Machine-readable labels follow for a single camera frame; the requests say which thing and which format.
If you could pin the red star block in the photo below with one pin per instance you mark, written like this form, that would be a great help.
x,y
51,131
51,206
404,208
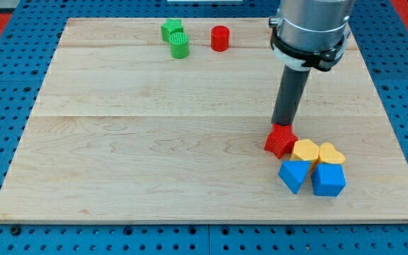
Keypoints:
x,y
281,140

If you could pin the yellow pentagon block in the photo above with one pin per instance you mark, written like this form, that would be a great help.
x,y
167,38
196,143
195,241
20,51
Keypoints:
x,y
305,150

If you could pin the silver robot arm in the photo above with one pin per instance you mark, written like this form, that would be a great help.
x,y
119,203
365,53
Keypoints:
x,y
306,35

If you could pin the yellow heart block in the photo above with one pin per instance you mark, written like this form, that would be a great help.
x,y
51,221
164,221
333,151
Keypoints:
x,y
328,154

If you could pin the green cylinder block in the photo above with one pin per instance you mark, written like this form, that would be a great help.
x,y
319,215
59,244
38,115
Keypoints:
x,y
178,43

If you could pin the green star block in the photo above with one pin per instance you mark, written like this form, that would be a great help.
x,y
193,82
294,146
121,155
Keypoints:
x,y
169,27

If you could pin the wooden board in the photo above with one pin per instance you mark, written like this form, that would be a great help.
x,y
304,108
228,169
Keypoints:
x,y
122,133

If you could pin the blue cube block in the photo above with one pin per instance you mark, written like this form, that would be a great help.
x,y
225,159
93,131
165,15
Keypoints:
x,y
328,180

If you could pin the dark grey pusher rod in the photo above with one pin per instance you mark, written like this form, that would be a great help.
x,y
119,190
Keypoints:
x,y
292,85

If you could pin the red cylinder block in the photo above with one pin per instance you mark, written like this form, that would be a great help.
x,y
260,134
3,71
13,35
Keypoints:
x,y
220,37

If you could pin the blue triangle block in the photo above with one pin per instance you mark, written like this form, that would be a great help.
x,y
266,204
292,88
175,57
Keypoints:
x,y
293,174

